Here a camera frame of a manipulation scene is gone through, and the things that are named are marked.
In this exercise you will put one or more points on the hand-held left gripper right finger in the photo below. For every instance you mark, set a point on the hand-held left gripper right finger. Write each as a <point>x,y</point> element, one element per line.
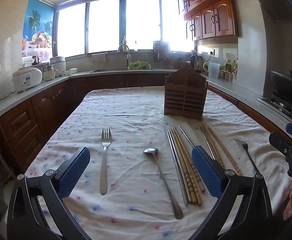
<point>206,170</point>

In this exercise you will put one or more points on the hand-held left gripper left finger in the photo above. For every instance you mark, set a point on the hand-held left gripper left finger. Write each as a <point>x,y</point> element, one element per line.
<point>76,172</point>

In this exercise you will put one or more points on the wooden chopstick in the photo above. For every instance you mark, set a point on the wooden chopstick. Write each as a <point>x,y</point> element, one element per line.
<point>188,167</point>
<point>184,167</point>
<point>223,150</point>
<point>212,145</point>
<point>184,146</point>

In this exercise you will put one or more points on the metal chopstick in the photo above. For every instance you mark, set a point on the metal chopstick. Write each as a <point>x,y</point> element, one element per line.
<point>177,167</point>
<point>186,136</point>
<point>207,142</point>
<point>181,167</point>

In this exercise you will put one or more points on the metal fork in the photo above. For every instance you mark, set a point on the metal fork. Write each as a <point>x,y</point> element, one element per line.
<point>105,140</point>
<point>242,145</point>

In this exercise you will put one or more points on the wooden utensil holder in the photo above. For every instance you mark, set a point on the wooden utensil holder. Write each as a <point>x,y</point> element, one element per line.
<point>184,95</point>

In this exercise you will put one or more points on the gas stove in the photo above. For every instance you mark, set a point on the gas stove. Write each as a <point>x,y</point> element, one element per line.
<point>283,105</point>

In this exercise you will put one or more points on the black wok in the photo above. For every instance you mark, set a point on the black wok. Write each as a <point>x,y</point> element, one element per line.
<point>285,82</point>

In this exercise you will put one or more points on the metal spoon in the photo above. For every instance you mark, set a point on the metal spoon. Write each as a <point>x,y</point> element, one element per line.
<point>151,150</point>

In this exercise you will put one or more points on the wooden lower cabinets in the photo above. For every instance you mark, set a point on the wooden lower cabinets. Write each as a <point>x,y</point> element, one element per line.
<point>23,120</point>

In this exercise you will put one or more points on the wooden cabinets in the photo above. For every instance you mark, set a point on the wooden cabinets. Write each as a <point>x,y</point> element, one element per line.
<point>23,120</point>
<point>212,22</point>

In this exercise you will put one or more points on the white floral tablecloth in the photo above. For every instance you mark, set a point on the white floral tablecloth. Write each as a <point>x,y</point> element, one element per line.
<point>131,115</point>

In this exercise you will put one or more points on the row of spice jars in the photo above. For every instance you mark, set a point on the row of spice jars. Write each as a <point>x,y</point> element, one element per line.
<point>228,77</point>

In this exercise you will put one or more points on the condiment bottles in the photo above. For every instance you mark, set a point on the condiment bottles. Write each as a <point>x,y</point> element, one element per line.
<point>229,66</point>

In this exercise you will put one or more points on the translucent white pitcher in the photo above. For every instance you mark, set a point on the translucent white pitcher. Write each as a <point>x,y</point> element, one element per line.
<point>214,70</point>

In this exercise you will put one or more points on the grey kitchen countertop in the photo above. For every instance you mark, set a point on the grey kitchen countertop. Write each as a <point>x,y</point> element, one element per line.
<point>1,110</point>

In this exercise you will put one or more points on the white bowl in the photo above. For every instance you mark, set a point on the white bowl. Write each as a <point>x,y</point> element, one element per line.
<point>70,72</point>

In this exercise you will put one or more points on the green mug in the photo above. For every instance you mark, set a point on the green mug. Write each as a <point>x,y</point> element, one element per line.
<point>206,66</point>

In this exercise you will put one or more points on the white rice cooker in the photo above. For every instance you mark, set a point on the white rice cooker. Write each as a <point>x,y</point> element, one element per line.
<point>27,78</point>

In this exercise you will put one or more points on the electric kettle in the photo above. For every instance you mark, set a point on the electric kettle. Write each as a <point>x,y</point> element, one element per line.
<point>196,61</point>

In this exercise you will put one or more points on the white and silver cooker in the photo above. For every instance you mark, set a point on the white and silver cooker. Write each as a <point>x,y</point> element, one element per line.
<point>58,63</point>

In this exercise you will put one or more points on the white cloth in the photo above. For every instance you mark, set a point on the white cloth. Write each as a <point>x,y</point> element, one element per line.
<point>99,58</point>

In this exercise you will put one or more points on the green vegetable basin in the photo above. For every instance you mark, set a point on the green vegetable basin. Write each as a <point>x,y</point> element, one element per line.
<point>139,66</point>

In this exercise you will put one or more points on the metal faucet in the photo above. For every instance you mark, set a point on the metal faucet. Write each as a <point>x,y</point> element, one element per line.
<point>128,57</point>

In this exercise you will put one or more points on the metal knife rack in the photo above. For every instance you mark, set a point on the metal knife rack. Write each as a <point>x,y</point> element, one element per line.
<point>161,51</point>

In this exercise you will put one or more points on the yellow soap bottle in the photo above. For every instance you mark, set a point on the yellow soap bottle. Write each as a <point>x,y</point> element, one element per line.
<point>124,45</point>

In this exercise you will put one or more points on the wooden upper cabinets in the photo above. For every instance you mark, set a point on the wooden upper cabinets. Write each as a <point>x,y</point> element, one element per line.
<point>212,22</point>

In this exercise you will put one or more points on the kitchen window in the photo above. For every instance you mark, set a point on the kitchen window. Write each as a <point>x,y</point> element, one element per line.
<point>103,25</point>

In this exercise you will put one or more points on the tropical fruit poster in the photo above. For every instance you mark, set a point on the tropical fruit poster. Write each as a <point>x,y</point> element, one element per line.
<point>40,22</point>

